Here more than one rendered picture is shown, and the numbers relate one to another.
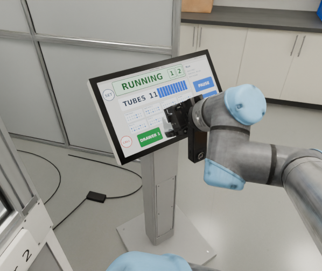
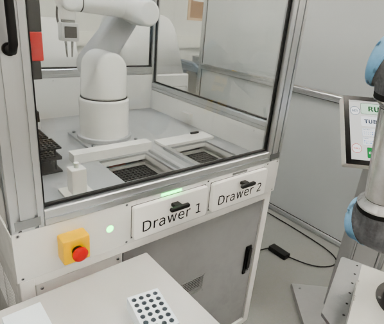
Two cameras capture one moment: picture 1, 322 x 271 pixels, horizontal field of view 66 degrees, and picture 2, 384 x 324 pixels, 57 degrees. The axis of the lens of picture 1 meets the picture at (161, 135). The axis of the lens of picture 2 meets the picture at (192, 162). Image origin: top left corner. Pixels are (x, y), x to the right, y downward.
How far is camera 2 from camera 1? 87 cm
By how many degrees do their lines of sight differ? 33
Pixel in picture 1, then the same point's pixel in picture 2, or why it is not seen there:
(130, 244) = (302, 303)
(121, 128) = (356, 137)
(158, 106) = not seen: outside the picture
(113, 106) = (355, 119)
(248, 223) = not seen: outside the picture
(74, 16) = (330, 73)
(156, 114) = not seen: outside the picture
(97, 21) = (352, 80)
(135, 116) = (371, 134)
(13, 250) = (258, 172)
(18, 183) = (279, 134)
